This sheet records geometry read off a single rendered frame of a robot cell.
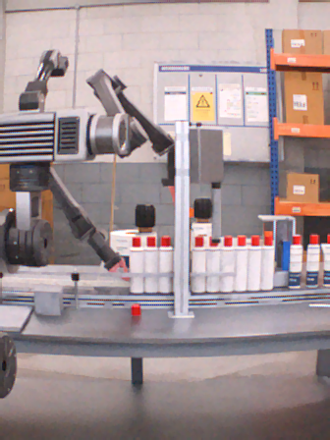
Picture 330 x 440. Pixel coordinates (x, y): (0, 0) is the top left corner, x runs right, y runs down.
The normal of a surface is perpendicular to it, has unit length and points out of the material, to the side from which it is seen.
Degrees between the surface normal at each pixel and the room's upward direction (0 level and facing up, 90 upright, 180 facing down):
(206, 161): 90
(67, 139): 90
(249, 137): 90
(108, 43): 90
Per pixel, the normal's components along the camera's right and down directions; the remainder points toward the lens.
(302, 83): -0.20, 0.09
